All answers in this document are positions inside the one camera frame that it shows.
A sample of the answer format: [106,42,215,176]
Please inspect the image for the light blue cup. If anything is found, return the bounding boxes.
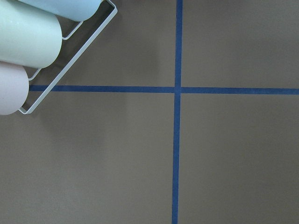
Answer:
[21,0,103,21]

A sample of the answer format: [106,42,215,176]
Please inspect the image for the pale pink cup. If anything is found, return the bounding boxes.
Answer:
[0,62,29,115]

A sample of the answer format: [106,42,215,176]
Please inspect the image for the mint green cup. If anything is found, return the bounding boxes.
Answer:
[0,0,62,69]

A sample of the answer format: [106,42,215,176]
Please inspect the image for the white wire cup rack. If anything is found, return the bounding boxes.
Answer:
[19,0,118,114]

